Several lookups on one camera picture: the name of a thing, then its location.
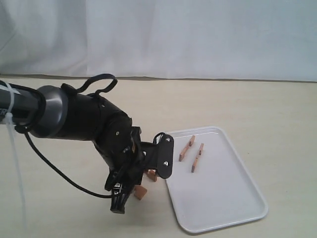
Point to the white zip tie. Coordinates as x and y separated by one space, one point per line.
15 153

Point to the white plastic tray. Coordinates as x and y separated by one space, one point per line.
221 192

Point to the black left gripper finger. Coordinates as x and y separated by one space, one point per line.
118 201

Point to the white backdrop cloth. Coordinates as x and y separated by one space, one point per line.
211 39

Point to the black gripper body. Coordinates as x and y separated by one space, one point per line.
126 166

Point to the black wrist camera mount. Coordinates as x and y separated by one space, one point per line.
158 155

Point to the wooden notched bar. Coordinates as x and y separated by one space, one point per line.
197 157
151 174
139 191
187 146

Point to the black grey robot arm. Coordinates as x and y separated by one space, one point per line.
67 113

